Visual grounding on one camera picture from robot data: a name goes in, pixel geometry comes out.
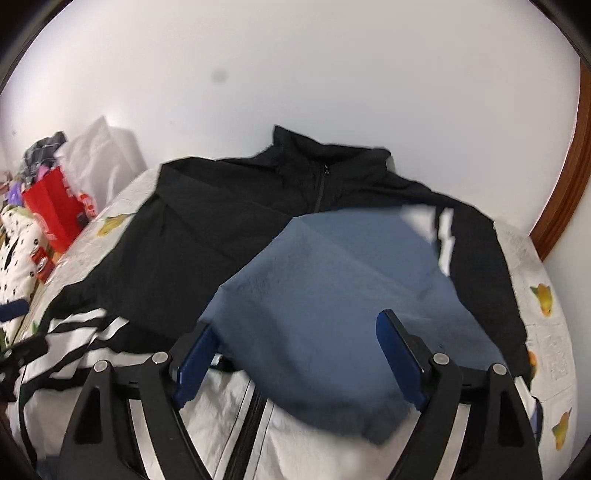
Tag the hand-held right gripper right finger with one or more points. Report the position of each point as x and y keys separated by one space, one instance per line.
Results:
x=399 y=355

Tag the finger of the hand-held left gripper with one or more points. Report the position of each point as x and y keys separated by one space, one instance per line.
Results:
x=23 y=357
x=11 y=310

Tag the white plastic bag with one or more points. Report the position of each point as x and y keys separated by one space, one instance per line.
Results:
x=106 y=157

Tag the plaid cloth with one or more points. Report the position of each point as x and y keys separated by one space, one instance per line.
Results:
x=41 y=152

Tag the fruit print bed sheet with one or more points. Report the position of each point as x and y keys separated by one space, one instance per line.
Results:
x=554 y=341

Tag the black dotted white cloth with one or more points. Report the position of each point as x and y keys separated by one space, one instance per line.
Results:
x=18 y=258

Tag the red tin can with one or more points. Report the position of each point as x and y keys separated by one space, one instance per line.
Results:
x=42 y=264

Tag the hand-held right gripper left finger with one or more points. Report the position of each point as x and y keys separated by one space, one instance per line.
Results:
x=196 y=364

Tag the brown wooden door frame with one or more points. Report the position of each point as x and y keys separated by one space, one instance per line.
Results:
x=568 y=184

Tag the black white blue jacket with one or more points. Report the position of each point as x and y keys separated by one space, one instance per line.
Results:
x=207 y=221

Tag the red paper bag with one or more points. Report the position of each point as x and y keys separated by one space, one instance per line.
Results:
x=51 y=207

